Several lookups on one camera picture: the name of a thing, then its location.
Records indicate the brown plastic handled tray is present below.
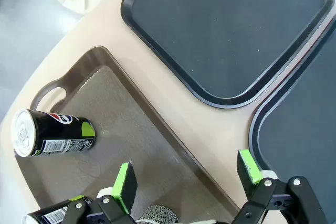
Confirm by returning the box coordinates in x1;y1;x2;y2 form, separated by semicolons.
14;45;241;224

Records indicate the dark blue plastic tray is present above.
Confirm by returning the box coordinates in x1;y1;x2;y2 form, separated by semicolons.
120;0;335;110
248;19;336;224

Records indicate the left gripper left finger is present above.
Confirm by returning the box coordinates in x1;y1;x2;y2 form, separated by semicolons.
61;160;140;224

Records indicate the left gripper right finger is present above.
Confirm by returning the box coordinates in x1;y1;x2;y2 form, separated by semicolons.
230;149;328;224

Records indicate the black Pepsi can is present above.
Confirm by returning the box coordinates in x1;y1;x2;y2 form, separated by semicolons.
21;195;87;224
10;108;97;158

